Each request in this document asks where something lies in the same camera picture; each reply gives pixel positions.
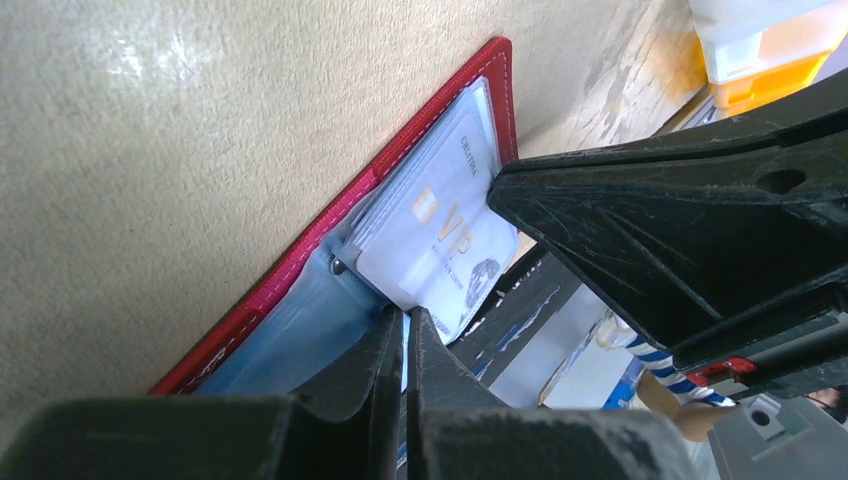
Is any white VIP credit card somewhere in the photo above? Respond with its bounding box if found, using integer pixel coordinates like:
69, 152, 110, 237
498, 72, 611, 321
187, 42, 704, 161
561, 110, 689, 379
352, 108, 518, 343

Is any yellow plastic bin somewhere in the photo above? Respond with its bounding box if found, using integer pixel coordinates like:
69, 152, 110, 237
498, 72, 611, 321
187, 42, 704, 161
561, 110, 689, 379
710, 49, 834, 120

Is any white frame tray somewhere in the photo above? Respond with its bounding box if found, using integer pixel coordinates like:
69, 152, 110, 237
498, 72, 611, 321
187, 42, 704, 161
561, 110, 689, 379
689, 0, 847, 84

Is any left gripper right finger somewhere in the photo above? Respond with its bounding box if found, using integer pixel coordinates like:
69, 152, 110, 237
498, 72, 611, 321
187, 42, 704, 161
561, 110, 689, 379
406, 307, 696, 479

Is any red card holder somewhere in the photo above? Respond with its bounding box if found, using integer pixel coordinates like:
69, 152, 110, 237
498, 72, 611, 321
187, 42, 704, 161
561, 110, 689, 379
150, 37, 518, 395

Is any person in striped shirt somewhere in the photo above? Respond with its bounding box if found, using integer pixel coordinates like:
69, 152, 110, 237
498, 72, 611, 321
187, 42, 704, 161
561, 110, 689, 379
596, 310, 740, 443

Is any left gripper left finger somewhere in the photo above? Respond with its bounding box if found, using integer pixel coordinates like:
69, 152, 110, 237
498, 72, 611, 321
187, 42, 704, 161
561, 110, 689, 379
1, 307, 404, 479

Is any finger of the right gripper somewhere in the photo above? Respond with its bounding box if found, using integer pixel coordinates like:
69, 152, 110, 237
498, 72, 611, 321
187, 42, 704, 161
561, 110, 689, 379
488, 72, 847, 370

